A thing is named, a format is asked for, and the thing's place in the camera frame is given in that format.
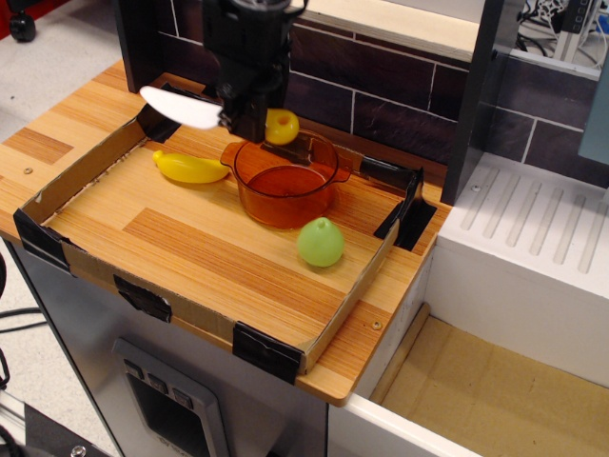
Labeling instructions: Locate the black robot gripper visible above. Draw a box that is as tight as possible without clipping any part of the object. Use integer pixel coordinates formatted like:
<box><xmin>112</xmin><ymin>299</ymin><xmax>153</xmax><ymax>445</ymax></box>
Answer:
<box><xmin>203</xmin><ymin>1</ymin><xmax>305</xmax><ymax>143</ymax></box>

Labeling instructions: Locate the white yellow toy knife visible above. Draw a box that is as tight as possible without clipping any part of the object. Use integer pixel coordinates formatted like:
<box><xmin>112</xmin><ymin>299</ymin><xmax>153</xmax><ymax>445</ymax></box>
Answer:
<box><xmin>140</xmin><ymin>86</ymin><xmax>300</xmax><ymax>146</ymax></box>

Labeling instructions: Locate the orange transparent plastic pot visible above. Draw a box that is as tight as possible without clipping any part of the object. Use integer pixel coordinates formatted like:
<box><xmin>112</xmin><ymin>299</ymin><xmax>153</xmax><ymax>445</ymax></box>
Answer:
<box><xmin>221</xmin><ymin>130</ymin><xmax>351</xmax><ymax>229</ymax></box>

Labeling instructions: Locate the cardboard fence with black tape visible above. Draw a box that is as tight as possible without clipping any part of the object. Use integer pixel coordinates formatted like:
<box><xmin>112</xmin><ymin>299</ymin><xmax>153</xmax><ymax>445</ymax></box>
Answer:
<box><xmin>13</xmin><ymin>101</ymin><xmax>445</xmax><ymax>383</ymax></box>

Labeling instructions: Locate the yellow toy banana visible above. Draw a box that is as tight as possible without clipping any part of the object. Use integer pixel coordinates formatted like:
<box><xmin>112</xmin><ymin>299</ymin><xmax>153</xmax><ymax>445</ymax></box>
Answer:
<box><xmin>152</xmin><ymin>150</ymin><xmax>229</xmax><ymax>184</ymax></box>

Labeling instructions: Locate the green toy pear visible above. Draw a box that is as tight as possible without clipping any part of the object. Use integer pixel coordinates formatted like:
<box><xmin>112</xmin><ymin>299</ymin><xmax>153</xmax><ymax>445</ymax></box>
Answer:
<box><xmin>297</xmin><ymin>217</ymin><xmax>344</xmax><ymax>268</ymax></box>

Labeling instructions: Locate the black caster wheel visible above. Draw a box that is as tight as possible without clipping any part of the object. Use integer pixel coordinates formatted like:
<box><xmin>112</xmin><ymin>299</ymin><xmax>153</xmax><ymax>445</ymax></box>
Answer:
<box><xmin>9</xmin><ymin>11</ymin><xmax>36</xmax><ymax>43</ymax></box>

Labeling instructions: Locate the grey toy oven front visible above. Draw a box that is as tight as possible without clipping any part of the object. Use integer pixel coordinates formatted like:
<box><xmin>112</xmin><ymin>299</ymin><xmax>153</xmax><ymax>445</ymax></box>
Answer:
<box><xmin>111</xmin><ymin>337</ymin><xmax>232</xmax><ymax>457</ymax></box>

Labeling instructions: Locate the white toy sink unit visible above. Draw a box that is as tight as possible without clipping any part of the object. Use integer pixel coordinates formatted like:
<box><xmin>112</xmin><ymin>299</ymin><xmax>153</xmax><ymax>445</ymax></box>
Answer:
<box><xmin>327</xmin><ymin>154</ymin><xmax>608</xmax><ymax>456</ymax></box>

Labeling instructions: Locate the dark grey vertical post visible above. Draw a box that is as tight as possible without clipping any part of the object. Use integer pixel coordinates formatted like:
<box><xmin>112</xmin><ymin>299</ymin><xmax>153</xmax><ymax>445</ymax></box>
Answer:
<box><xmin>442</xmin><ymin>1</ymin><xmax>523</xmax><ymax>205</ymax></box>

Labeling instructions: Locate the black floor cable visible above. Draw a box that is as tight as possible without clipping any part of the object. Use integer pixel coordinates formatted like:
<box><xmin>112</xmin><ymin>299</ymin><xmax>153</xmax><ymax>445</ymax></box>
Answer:
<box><xmin>0</xmin><ymin>307</ymin><xmax>49</xmax><ymax>334</ymax></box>

